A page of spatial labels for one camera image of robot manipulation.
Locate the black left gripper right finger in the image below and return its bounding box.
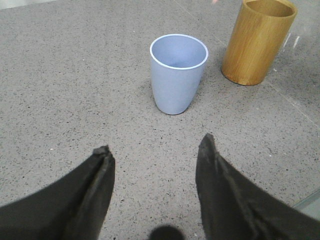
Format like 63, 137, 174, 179
195, 133, 320, 240

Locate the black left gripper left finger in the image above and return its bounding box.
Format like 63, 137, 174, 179
0, 145, 116, 240

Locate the bamboo wooden cup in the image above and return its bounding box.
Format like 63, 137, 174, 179
221, 0, 298, 86

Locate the blue plastic cup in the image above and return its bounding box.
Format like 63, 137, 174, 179
149, 34, 209, 115

